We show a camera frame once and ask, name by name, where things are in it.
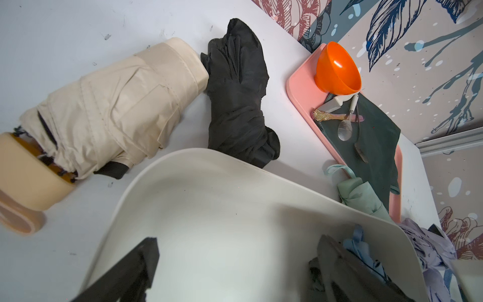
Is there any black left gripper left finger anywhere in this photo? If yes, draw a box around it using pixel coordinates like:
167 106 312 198
74 237 160 302

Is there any silver spoon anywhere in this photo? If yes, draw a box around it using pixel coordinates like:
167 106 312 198
337 94 358 142

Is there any orange plastic bowl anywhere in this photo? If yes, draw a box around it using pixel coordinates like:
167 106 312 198
314 42 362 95

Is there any beige folded umbrella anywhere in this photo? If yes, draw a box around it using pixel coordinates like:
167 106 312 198
1 38 209 235

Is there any dark small spoon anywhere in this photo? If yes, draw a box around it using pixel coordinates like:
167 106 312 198
353 106 369 164

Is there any light blue umbrella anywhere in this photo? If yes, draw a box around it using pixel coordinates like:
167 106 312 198
342 225 390 283

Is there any gold handled knife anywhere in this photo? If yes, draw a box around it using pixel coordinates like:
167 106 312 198
311 109 364 123

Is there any dark green cloth napkin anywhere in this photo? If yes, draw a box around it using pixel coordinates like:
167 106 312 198
316 94 401 209

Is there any mint green umbrella right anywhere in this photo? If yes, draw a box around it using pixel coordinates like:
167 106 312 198
325 164 394 224

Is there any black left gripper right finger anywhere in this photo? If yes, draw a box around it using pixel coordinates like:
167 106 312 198
317 235 411 301

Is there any white storage box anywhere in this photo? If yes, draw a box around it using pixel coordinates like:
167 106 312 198
84 148 428 301

